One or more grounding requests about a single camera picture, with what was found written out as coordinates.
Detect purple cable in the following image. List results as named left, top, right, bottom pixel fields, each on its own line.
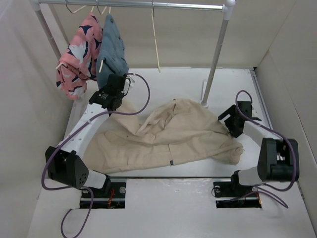
left=235, top=90, right=298, bottom=209
left=41, top=73, right=151, bottom=238

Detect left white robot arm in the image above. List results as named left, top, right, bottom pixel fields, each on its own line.
left=45, top=74, right=134, bottom=197

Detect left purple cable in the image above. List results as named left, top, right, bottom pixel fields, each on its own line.
left=41, top=73, right=151, bottom=238

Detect wooden hanger under pink shorts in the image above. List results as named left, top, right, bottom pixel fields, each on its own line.
left=54, top=0, right=101, bottom=69

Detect blue denim shorts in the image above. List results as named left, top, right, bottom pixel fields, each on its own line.
left=97, top=14, right=129, bottom=89

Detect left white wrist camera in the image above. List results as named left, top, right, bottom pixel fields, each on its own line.
left=123, top=76, right=135, bottom=94

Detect wooden hanger under denim shorts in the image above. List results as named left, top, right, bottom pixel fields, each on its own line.
left=96, top=0, right=111, bottom=73

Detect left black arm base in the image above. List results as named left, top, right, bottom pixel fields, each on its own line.
left=91, top=182, right=126, bottom=209

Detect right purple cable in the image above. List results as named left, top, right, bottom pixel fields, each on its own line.
left=235, top=90, right=298, bottom=209

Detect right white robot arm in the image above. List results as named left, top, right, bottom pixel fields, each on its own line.
left=218, top=101, right=300, bottom=195

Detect metal clothes rack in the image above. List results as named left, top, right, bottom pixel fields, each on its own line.
left=30, top=0, right=236, bottom=108

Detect pink floral shorts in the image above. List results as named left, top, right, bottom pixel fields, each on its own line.
left=56, top=13, right=103, bottom=101

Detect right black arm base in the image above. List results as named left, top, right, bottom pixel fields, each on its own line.
left=211, top=181, right=262, bottom=209

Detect beige trousers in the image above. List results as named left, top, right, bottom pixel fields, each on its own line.
left=83, top=99, right=243, bottom=174

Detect empty wooden hanger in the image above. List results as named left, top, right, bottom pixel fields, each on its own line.
left=151, top=0, right=161, bottom=72

